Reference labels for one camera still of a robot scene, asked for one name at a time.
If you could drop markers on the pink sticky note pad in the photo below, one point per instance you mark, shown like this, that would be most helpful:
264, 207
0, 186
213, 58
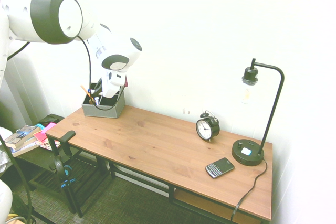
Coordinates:
43, 136

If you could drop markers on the black low bench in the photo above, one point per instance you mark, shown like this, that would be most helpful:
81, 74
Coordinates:
39, 161

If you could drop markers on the gray fabric organizer holder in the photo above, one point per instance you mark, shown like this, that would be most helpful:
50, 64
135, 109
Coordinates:
102, 112

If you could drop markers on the black alarm clock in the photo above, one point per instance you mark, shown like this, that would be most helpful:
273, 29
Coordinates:
204, 129

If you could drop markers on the black and blue headphones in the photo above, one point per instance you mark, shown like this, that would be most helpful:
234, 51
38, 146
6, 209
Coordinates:
64, 171

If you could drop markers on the black headphone hook clamp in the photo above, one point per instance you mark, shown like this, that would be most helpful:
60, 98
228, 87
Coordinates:
67, 136

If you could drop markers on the small brown jar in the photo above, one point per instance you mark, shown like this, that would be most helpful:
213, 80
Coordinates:
92, 101

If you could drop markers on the paperback book with photo cover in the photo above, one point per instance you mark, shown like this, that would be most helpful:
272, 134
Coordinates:
23, 133

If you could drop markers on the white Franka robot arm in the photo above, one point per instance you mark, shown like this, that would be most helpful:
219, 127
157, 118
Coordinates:
71, 19

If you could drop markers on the wooden desk with black frame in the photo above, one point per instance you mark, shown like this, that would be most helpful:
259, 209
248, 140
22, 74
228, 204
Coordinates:
157, 145

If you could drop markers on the black desk lamp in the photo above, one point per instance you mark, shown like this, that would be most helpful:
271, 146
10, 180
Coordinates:
246, 155

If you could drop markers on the white and blue tube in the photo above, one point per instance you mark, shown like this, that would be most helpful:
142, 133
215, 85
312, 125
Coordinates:
97, 100

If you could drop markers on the black keypad smartphone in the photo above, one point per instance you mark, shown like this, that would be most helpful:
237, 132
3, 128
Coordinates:
219, 168

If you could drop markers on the red patterned book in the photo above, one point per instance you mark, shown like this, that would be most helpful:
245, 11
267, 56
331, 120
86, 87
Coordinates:
50, 145

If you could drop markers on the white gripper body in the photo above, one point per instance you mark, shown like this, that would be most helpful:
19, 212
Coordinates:
110, 85

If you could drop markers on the orange pencil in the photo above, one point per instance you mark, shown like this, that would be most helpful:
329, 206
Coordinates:
84, 89

